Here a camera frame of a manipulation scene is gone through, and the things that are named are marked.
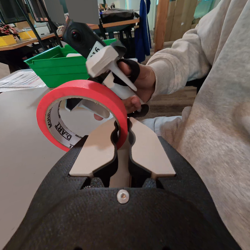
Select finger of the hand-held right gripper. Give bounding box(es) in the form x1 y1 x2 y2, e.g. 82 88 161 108
86 45 120 78
65 97 114 119

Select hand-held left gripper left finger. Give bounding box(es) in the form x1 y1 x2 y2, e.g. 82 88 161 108
69 120 119 178

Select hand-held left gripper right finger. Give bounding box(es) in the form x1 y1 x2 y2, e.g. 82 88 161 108
127 117 176 179

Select red tape roll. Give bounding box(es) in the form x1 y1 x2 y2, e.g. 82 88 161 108
36 79 129 153

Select person's right hand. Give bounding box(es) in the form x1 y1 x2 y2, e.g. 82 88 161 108
93 59 157 121

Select green plastic bin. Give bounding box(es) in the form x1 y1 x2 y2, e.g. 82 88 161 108
23 38 118 89

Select black bag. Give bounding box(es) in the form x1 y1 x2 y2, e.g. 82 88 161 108
100 9 140 24

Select blue jacket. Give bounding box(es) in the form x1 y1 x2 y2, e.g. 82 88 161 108
134 0 152 63

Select yellow parts bin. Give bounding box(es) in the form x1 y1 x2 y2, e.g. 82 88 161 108
18 30 38 39
0 35 17 47

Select laminated paper sheet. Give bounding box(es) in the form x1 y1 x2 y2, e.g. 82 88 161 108
0 69 47 92

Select black monitor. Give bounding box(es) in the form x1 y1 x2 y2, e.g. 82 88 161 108
0 0 28 24

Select plywood panel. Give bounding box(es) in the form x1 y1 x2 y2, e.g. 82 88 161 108
165 0 198 42

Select wooden table with black frame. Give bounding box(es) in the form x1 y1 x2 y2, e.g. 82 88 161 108
0 18 140 51

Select wooden post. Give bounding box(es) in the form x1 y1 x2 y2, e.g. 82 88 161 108
154 0 170 53

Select bundle of coloured wires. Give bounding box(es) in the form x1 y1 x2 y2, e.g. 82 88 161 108
0 24 20 40

